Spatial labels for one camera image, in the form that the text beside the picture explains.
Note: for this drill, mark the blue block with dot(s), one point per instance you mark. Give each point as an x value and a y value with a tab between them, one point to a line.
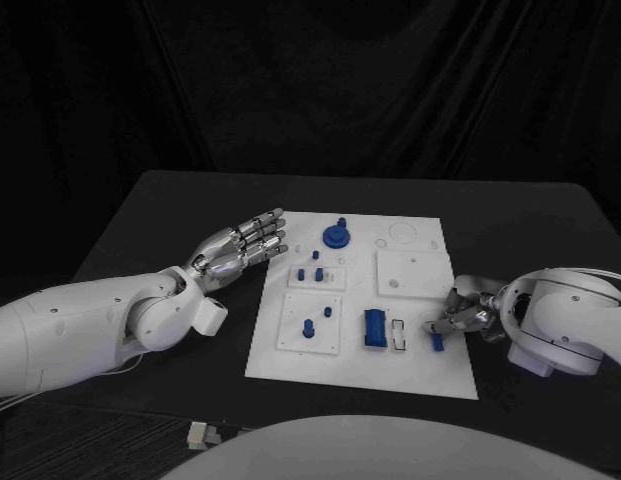
375	328

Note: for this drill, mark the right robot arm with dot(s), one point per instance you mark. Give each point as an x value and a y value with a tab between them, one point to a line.
574	315

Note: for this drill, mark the white connector block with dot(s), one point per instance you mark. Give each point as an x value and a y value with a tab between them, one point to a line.
202	435

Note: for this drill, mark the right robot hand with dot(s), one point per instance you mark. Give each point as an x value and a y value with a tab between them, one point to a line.
469	315

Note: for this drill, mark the long blue cylinder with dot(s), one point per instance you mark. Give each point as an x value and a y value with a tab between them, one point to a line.
439	342

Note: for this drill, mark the white task board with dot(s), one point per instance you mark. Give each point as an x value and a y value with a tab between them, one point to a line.
342	360

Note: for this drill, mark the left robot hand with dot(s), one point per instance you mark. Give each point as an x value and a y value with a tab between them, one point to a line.
228	255

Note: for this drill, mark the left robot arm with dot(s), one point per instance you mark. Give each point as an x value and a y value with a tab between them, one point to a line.
72	322

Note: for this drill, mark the blue plug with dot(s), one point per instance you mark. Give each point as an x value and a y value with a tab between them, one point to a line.
300	275
319	274

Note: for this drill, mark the blue gear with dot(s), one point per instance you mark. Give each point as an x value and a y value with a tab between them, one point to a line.
336	237

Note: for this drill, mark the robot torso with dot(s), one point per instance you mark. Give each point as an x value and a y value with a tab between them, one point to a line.
385	450

